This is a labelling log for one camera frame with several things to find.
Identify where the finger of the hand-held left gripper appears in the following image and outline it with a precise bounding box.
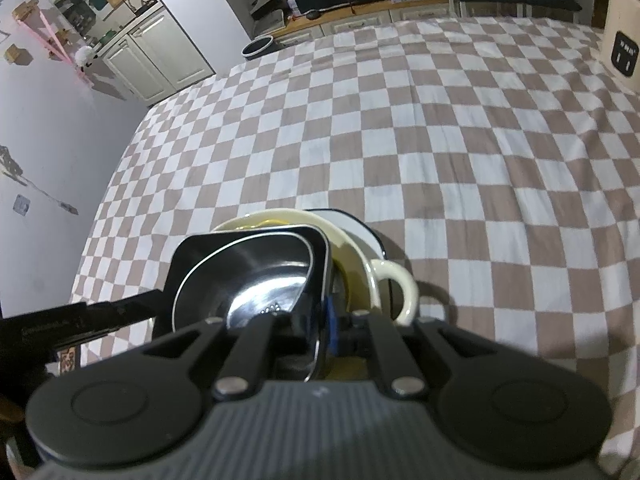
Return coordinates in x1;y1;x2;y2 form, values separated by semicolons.
52;288;167;348

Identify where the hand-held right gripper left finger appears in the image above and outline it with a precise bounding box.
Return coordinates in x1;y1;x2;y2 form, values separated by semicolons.
142;310;313;401

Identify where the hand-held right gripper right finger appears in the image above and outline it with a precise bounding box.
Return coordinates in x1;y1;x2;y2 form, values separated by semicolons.
324;300;501;401

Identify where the round steel bowl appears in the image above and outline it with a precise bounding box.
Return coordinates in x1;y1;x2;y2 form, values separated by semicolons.
175;245;313;331

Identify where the rectangular steel container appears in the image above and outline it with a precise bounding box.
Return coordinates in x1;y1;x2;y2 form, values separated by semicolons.
171;226;332;381

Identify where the cream bowl with handles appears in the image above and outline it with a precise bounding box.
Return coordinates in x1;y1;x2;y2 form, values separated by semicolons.
210;208;420;361

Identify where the white square plate blue rim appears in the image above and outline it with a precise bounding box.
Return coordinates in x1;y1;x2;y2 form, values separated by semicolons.
305;208;386;262

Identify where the checkered tablecloth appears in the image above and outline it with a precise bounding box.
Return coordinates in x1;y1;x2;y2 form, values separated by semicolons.
70;15;640;480

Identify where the white kitchen cabinet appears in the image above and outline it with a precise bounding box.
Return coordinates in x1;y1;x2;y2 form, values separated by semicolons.
102;7;216;101

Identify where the black round bin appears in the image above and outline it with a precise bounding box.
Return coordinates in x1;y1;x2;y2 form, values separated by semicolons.
241;35;276;57

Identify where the low wooden-top cabinet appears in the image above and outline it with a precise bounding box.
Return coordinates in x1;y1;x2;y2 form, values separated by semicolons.
272;0;451;38

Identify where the grey box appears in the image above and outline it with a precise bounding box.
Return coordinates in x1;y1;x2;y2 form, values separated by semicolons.
249;0;291;23

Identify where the cream electric kettle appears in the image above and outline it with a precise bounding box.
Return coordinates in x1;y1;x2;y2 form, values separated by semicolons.
600;0;640;78

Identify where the branch wall sticker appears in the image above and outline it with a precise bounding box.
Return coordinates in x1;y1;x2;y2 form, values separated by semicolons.
0;145;78;216

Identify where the pink wall rack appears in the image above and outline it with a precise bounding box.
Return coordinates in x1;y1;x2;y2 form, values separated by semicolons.
15;7;96;91

